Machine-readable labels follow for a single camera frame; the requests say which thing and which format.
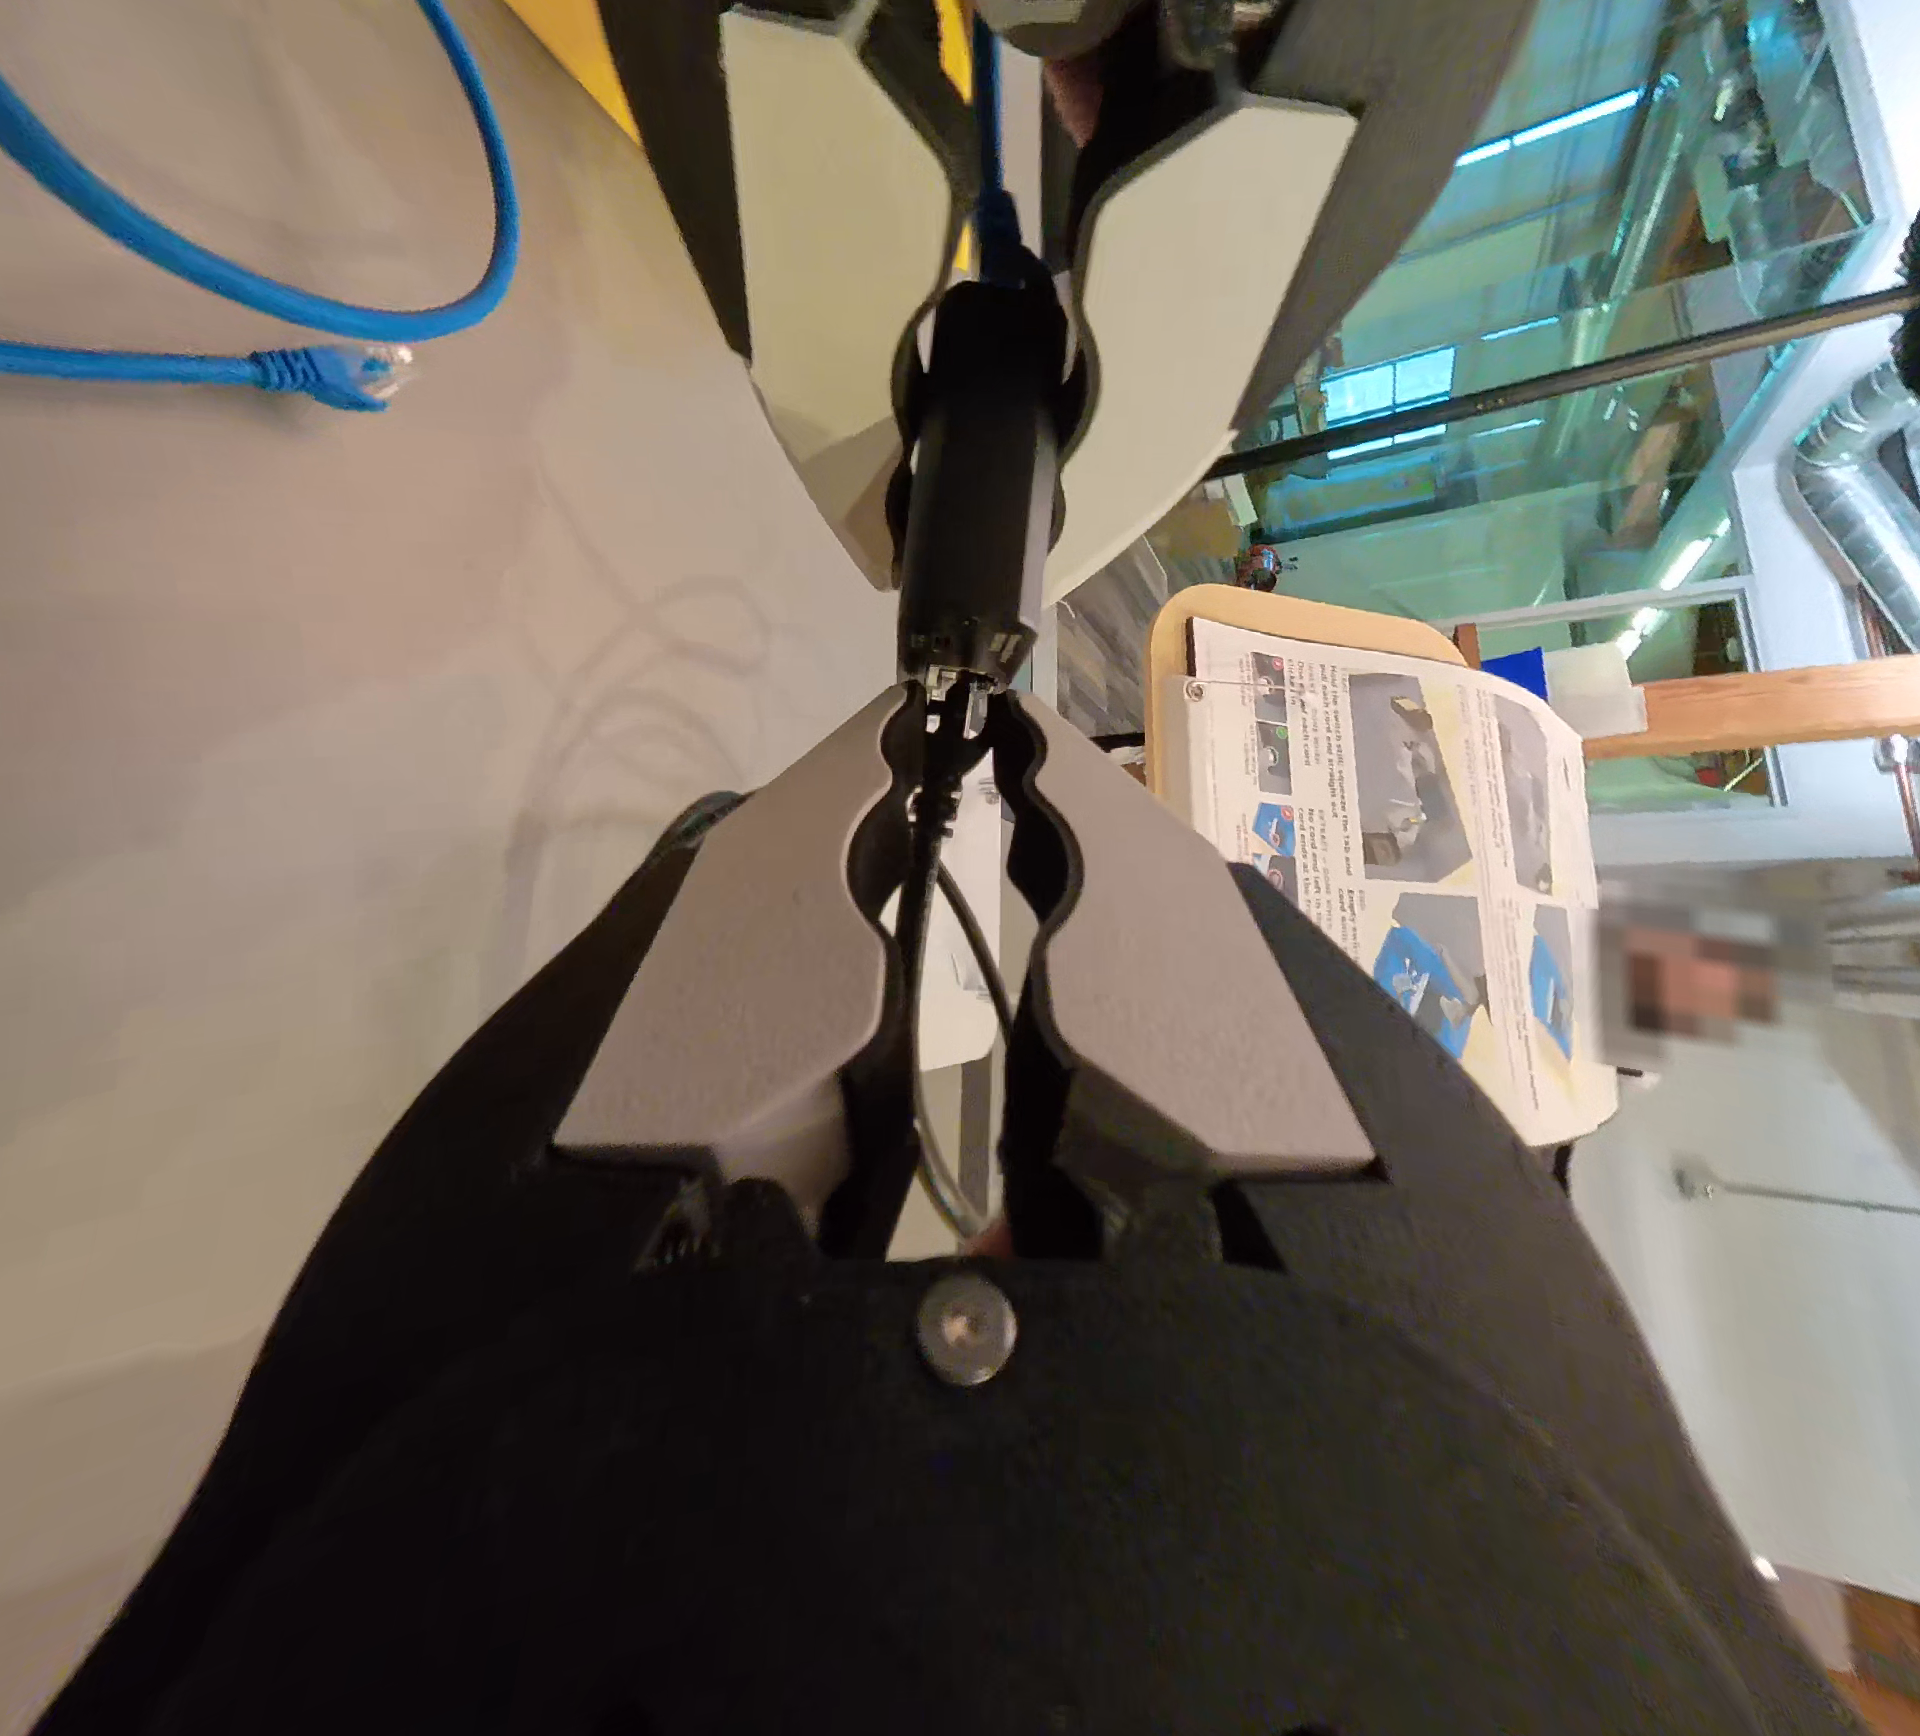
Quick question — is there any wooden pillar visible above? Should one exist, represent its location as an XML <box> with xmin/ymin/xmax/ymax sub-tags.
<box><xmin>1454</xmin><ymin>656</ymin><xmax>1920</xmax><ymax>764</ymax></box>

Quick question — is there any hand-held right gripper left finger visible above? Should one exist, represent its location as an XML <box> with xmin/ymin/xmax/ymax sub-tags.
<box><xmin>553</xmin><ymin>686</ymin><xmax>920</xmax><ymax>1196</ymax></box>

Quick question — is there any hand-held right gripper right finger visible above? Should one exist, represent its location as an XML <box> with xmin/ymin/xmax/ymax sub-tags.
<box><xmin>991</xmin><ymin>691</ymin><xmax>1391</xmax><ymax>1214</ymax></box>

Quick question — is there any wooden instruction board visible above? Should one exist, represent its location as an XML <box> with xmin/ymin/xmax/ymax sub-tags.
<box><xmin>1147</xmin><ymin>584</ymin><xmax>1622</xmax><ymax>1153</ymax></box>

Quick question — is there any silver ventilation duct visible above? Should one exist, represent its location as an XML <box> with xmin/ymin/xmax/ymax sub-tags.
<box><xmin>1776</xmin><ymin>362</ymin><xmax>1920</xmax><ymax>657</ymax></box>

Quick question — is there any black ethernet cable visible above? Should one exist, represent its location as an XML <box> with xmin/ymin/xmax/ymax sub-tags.
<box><xmin>897</xmin><ymin>686</ymin><xmax>1022</xmax><ymax>1228</ymax></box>

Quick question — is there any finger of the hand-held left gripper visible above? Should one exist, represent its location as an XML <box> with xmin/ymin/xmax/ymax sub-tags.
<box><xmin>1034</xmin><ymin>92</ymin><xmax>1362</xmax><ymax>605</ymax></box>
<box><xmin>716</xmin><ymin>7</ymin><xmax>967</xmax><ymax>590</ymax></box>

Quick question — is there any blue ethernet cable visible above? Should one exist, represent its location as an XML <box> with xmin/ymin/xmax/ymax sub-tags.
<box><xmin>0</xmin><ymin>0</ymin><xmax>1039</xmax><ymax>414</ymax></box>

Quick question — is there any white board stand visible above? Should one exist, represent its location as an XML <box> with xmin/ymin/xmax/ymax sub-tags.
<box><xmin>914</xmin><ymin>776</ymin><xmax>1011</xmax><ymax>1075</ymax></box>

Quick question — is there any black network switch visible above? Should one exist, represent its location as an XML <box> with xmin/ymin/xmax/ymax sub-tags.
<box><xmin>893</xmin><ymin>279</ymin><xmax>1075</xmax><ymax>695</ymax></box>

